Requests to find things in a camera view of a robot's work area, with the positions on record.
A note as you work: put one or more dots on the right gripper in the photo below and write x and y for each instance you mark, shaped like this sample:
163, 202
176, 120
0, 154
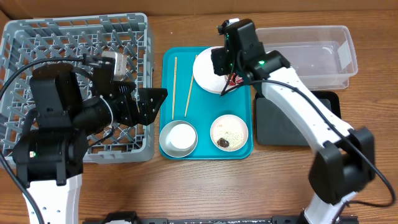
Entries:
219, 62

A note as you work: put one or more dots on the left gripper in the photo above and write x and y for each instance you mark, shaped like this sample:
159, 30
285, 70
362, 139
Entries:
144, 116

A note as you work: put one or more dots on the red snack wrapper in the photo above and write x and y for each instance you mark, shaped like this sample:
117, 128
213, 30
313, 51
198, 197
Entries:
233, 79

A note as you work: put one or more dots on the grey bowl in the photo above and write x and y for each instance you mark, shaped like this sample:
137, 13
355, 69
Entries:
166, 146

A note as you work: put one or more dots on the small white plate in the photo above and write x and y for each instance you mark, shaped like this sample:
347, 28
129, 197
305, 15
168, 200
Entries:
233, 129

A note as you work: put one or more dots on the brown food scrap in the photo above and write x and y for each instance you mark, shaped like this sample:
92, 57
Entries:
222, 143

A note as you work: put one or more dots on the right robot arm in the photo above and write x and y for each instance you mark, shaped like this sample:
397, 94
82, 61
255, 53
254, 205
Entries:
344, 157

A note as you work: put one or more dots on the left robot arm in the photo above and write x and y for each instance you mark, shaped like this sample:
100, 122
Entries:
70, 105

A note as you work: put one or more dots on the grey dishwasher rack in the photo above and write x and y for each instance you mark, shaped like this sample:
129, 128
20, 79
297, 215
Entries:
24, 41

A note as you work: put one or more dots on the teal plastic tray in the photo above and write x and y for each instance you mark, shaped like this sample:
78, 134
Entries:
204, 107

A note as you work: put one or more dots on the large white plate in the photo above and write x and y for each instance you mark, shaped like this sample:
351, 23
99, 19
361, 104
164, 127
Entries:
204, 75

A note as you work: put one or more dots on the black tray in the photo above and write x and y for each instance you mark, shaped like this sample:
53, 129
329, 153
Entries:
273, 128

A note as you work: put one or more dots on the clear plastic bin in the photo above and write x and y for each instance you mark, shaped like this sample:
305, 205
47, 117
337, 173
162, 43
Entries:
323, 56

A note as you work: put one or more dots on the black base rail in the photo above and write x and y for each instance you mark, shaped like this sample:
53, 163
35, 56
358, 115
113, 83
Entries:
273, 220

